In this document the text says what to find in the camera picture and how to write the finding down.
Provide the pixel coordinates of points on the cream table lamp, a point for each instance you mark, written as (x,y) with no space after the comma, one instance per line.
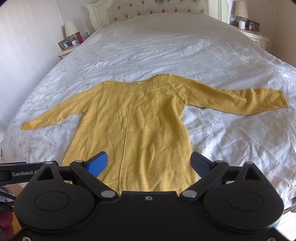
(241,9)
(70,28)

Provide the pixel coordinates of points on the small desk clock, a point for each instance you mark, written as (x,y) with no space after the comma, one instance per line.
(74,42)

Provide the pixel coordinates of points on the white wall outlet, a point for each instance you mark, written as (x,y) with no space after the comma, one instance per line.
(87,34)
(232,20)

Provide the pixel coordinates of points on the red bottle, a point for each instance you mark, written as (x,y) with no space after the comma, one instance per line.
(79,38)

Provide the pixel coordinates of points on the wooden photo frame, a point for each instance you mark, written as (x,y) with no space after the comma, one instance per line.
(64,44)

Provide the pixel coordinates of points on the white cylindrical speaker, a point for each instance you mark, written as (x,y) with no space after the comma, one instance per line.
(241,24)

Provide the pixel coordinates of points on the white embroidered bedspread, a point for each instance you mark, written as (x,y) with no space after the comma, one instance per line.
(161,51)

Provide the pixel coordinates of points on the dark red cloth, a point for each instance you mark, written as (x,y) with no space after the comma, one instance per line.
(5,221)

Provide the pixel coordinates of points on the dark picture frame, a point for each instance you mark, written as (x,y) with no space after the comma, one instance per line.
(253,25)

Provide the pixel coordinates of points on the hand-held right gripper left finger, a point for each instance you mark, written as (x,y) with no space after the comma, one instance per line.
(99,163)

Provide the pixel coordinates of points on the yellow knit sweater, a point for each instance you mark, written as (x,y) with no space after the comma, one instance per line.
(150,127)

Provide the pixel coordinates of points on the cream nightstand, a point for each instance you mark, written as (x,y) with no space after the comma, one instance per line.
(66,52)
(256,38)

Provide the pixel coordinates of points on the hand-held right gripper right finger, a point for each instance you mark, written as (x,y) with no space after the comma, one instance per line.
(199,163)

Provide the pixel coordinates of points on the cream tufted headboard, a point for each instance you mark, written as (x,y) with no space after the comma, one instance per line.
(157,7)

